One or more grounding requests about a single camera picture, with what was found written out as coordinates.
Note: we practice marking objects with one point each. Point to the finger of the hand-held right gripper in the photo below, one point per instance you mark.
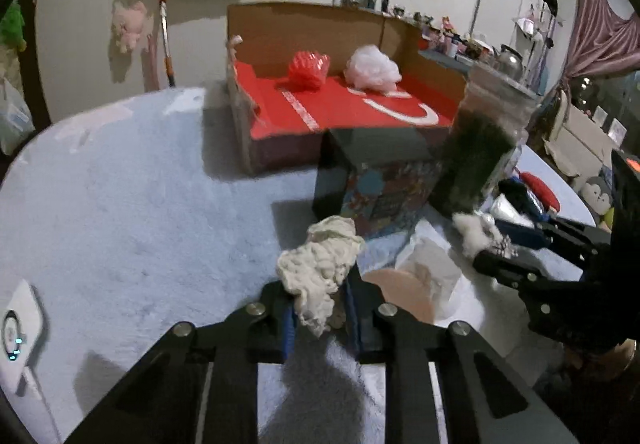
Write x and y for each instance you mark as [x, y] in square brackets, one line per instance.
[565, 236]
[505, 271]

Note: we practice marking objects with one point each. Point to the white cabinet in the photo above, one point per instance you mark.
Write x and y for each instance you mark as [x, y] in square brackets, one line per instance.
[502, 8]

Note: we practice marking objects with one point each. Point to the cardboard box with red inside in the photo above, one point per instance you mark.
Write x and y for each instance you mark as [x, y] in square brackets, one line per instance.
[345, 108]

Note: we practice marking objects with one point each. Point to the clear plastic bag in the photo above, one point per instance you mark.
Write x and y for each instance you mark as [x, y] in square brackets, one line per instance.
[12, 118]

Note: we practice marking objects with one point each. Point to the light blue printed blanket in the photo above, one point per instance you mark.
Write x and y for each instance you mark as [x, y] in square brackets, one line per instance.
[125, 224]

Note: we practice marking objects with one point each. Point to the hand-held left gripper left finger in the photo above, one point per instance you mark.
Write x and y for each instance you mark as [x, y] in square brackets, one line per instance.
[287, 334]

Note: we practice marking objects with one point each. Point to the tall jar with dark contents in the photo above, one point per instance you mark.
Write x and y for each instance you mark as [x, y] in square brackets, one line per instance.
[475, 153]

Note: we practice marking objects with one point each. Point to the red and blue plush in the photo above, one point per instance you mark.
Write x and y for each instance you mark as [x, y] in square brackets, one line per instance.
[542, 189]

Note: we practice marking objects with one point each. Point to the metal kettle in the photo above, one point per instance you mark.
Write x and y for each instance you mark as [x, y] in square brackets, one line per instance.
[509, 61]

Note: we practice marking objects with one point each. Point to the table with dark cloth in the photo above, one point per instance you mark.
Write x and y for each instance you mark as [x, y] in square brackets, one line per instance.
[450, 66]

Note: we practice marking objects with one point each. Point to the green plush toy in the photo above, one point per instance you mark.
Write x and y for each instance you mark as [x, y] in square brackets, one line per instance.
[12, 26]

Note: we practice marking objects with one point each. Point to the white fluffy beaded scrunchie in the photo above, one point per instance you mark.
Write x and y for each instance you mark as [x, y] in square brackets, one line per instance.
[472, 234]

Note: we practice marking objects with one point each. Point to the pink plush toy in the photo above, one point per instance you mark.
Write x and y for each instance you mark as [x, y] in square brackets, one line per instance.
[129, 26]

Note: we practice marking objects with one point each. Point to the white stick with red tip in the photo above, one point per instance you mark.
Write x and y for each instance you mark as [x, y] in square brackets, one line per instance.
[166, 43]

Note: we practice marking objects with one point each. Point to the white plastic bag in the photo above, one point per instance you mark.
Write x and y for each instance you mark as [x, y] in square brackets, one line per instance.
[372, 66]

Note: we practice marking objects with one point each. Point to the pink curtain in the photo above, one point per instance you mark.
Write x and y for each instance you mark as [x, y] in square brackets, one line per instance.
[597, 38]

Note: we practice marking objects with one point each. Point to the cream soft cloth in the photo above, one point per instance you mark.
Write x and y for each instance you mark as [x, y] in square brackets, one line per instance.
[315, 269]

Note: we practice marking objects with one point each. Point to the grey penguin plush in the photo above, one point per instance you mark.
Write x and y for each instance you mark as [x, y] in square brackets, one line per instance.
[597, 199]

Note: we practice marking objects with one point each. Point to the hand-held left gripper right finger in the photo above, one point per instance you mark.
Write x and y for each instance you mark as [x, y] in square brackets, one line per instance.
[352, 329]

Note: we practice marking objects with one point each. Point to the black box with colourful print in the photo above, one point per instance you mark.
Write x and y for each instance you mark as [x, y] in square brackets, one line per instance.
[385, 194]

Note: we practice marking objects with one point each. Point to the red plastic bag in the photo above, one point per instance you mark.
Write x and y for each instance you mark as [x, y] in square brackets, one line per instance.
[309, 69]

